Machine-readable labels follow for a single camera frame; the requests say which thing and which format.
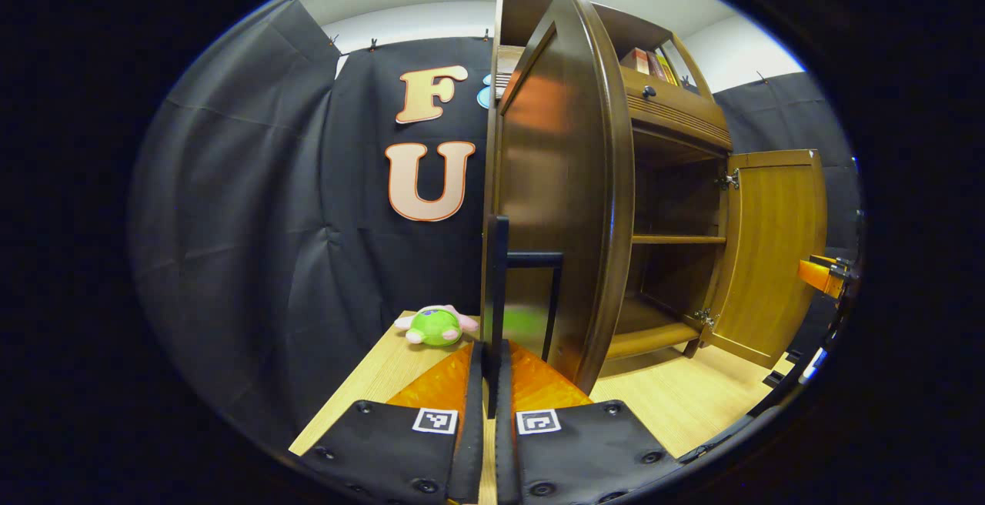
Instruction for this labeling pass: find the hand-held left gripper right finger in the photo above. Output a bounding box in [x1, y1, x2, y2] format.
[494, 341, 683, 505]

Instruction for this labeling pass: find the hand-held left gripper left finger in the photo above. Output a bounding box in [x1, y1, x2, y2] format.
[295, 341, 485, 505]

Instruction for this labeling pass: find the wooden cabinet door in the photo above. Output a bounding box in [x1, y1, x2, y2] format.
[704, 149, 830, 370]
[481, 0, 636, 395]

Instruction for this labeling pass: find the wooden double-door shoe cabinet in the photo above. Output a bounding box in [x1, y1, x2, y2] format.
[481, 0, 830, 396]

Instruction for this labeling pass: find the black door handle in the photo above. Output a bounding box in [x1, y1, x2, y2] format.
[483, 215, 565, 420]

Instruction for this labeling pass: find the wooden cabinet drawer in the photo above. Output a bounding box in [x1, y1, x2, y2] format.
[619, 66, 734, 154]

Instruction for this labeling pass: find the green plush toy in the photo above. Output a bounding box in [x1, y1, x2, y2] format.
[394, 304, 480, 349]

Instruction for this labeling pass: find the wooden inner shelf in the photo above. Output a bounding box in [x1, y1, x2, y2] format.
[632, 233, 727, 246]

